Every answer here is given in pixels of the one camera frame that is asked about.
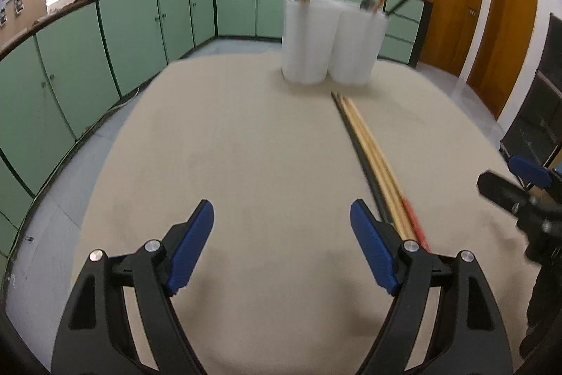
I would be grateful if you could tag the cardboard box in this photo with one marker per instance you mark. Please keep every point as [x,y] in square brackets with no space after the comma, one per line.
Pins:
[18,16]

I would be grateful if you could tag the plain wooden chopstick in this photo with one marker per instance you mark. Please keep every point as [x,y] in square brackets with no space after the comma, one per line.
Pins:
[401,221]
[386,193]

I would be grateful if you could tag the metal spoon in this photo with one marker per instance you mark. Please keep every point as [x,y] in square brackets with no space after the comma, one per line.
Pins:
[367,5]

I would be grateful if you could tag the black glass cabinet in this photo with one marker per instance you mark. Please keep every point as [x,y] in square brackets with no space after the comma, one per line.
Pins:
[535,134]

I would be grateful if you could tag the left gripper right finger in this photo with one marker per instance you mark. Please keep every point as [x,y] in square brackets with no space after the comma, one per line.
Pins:
[468,335]

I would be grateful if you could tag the black chopstick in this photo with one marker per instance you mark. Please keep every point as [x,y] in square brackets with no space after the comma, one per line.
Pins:
[376,191]

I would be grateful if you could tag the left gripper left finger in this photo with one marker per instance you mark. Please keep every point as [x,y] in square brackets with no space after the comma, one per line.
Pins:
[94,334]

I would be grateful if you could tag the white twin utensil holder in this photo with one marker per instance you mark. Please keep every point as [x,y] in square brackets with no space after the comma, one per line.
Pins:
[330,39]

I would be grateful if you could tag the green lower kitchen cabinets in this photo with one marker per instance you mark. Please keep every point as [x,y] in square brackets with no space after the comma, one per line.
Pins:
[63,76]

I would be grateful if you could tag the red patterned chopstick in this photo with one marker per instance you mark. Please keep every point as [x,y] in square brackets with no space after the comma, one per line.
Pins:
[417,228]

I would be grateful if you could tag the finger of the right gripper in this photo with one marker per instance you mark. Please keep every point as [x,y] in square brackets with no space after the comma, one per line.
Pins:
[529,172]
[502,192]

